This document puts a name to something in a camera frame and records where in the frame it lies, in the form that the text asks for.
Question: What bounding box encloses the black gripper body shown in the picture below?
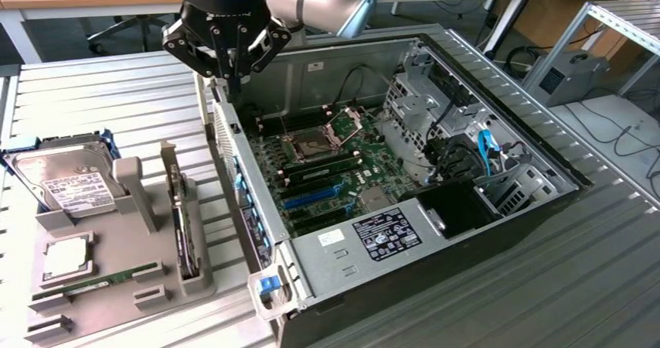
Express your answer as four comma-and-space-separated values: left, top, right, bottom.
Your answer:
178, 0, 273, 30

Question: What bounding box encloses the graphics card with black fan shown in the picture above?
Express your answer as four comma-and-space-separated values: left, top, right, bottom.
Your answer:
160, 141, 202, 279

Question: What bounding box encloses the black office chair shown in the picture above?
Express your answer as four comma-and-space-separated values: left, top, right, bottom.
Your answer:
84, 13, 205, 53

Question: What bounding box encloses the blue disk carrier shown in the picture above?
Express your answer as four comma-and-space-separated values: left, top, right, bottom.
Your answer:
0, 129, 122, 171

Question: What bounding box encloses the silver disk bay cage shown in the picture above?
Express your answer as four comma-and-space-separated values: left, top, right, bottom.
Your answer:
384, 40, 498, 171

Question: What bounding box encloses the dark RAM stick white label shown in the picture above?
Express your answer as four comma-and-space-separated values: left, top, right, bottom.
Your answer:
285, 162, 361, 185

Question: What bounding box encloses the green motherboard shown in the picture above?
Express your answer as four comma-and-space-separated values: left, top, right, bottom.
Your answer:
241, 104, 413, 239

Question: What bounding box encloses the blue expansion slot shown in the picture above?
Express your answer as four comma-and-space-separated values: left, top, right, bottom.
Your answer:
281, 187, 336, 210

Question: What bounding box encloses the silver hard disk drive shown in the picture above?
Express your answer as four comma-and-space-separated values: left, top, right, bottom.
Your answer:
2, 141, 117, 220

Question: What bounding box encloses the silver chipset heatsink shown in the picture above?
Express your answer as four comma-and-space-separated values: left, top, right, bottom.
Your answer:
358, 188, 398, 212

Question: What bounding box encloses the long black expansion slot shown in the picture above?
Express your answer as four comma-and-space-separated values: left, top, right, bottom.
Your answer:
296, 218, 357, 236
288, 207, 345, 223

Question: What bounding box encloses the black pole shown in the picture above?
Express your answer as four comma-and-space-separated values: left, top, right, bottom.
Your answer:
486, 0, 545, 61

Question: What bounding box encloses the grey parts rack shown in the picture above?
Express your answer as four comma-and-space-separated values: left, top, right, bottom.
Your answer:
22, 141, 217, 345

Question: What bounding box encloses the grey equipment box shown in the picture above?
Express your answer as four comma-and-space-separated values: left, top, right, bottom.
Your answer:
522, 49, 612, 107

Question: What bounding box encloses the grey power supply unit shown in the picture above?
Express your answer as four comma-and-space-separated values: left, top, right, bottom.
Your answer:
285, 196, 454, 302

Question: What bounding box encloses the silver CPU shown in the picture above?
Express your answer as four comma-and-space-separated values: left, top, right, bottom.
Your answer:
41, 239, 89, 281

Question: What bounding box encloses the green RAM stick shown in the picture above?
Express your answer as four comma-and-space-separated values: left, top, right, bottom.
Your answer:
29, 261, 158, 302

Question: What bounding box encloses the open black PC case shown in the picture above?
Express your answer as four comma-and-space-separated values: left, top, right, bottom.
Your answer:
190, 22, 594, 348

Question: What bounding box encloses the thin black wire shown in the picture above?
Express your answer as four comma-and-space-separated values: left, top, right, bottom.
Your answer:
334, 64, 390, 111

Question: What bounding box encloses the CPU socket with metal frame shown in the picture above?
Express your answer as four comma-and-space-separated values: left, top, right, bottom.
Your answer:
321, 107, 370, 148

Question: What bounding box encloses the coiled black cable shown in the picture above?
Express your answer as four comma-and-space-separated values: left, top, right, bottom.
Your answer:
504, 45, 542, 74

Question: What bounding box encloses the black wire bundle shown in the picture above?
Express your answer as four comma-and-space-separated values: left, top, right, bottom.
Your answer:
425, 137, 489, 183

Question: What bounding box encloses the blue SATA wire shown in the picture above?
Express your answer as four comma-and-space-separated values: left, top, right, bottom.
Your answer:
477, 128, 498, 177

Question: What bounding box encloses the aluminium frame table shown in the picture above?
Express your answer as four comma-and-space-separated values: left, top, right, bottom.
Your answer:
522, 0, 660, 96

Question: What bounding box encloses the black loose cable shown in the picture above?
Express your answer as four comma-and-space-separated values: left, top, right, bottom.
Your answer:
564, 102, 660, 179

